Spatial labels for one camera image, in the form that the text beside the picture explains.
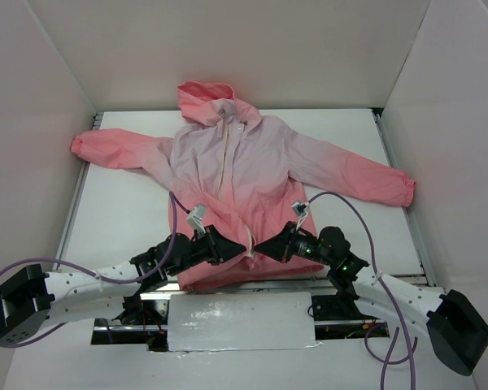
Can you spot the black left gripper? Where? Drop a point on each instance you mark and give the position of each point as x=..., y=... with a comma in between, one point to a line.
x=213, y=244

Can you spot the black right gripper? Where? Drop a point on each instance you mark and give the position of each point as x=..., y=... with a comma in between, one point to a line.
x=289, y=242

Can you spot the pink hooded zip jacket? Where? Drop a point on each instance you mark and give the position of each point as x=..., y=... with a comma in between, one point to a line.
x=247, y=169

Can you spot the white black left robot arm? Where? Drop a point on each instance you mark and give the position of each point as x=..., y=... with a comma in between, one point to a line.
x=32, y=299

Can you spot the white foam cover board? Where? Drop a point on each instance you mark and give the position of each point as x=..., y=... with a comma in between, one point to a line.
x=240, y=322

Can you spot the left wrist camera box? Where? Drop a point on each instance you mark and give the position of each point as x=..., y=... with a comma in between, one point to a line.
x=195, y=218

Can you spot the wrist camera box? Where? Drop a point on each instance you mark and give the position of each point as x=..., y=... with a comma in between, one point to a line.
x=195, y=218
x=301, y=209

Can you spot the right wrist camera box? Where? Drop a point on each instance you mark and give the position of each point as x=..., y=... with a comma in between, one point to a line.
x=301, y=209

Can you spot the aluminium table edge rail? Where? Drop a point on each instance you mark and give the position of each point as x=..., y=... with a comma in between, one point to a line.
x=281, y=285

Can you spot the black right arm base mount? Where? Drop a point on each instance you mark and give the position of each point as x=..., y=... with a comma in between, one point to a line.
x=331, y=309

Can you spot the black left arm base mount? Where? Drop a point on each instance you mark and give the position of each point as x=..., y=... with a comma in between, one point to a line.
x=138, y=311

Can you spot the right side aluminium rail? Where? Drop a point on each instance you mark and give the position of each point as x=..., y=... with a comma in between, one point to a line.
x=409, y=196

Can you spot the left side aluminium rail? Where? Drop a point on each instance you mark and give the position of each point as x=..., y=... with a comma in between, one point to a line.
x=76, y=196

